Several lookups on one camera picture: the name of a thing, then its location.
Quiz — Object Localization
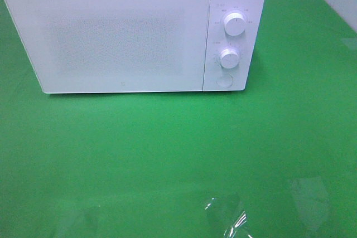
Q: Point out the round door release button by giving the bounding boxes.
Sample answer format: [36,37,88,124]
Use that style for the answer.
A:
[216,74,234,88]

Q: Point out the white microwave knob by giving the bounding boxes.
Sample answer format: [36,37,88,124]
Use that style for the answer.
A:
[223,10,247,36]
[220,48,240,69]

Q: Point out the white microwave door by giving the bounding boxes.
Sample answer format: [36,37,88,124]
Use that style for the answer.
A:
[5,0,209,94]

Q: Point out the green table cloth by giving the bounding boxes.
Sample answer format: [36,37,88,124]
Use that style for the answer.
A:
[1,0,356,237]

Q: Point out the clear plastic film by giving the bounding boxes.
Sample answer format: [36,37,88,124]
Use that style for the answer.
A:
[205,193,253,237]

